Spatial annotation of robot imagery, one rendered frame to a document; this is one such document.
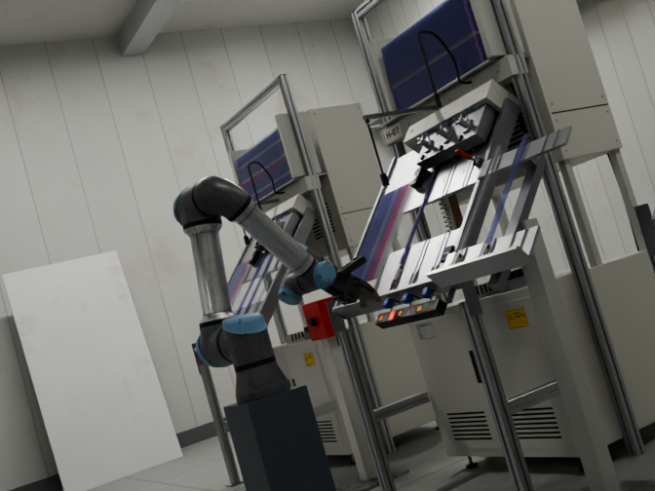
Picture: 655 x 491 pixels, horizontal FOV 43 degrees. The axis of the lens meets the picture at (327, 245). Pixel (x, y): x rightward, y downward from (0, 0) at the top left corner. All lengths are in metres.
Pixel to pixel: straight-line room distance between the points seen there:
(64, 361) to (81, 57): 2.60
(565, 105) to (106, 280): 4.32
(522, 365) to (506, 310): 0.19
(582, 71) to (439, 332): 1.08
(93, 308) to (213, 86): 2.40
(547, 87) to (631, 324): 0.87
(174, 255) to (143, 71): 1.64
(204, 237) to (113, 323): 4.08
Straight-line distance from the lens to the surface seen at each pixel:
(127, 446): 6.28
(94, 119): 7.22
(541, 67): 3.05
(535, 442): 2.93
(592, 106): 3.17
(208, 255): 2.41
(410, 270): 2.76
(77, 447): 6.22
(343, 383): 3.48
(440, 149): 2.93
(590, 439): 2.48
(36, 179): 6.97
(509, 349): 2.87
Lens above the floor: 0.72
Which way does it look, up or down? 4 degrees up
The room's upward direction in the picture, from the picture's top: 16 degrees counter-clockwise
